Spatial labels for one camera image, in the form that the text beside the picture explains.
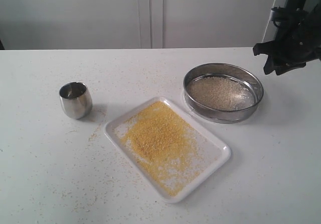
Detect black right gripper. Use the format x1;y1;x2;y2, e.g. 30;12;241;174
253;8;320;75

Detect round steel mesh sieve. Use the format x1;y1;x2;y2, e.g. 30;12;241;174
183;63;264;124

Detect stainless steel cup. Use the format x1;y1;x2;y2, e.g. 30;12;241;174
59;82;93;120

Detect grain mixture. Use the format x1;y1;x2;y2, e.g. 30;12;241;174
187;77;254;110

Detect white plastic tray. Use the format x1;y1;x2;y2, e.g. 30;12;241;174
104;96;231;203

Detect yellow millet grains on tray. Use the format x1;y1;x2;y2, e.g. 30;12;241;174
113;101;202;197

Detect white cabinet with doors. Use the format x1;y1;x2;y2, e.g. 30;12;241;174
1;0;286;49

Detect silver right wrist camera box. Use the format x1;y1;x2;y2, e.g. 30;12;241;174
269;7;308;29

